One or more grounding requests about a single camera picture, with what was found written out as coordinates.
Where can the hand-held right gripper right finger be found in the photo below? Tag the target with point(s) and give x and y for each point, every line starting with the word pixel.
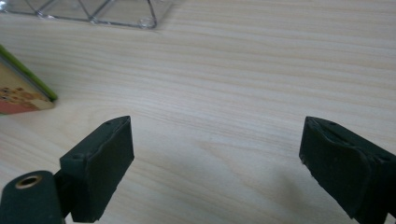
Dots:
pixel 345 174

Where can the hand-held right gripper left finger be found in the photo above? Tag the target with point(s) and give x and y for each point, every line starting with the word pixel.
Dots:
pixel 99 168

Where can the colourful cartoon picture book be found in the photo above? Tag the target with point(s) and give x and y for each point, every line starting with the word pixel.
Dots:
pixel 21 90

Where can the clear acrylic divided box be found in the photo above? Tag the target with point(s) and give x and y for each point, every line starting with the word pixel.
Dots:
pixel 93 11

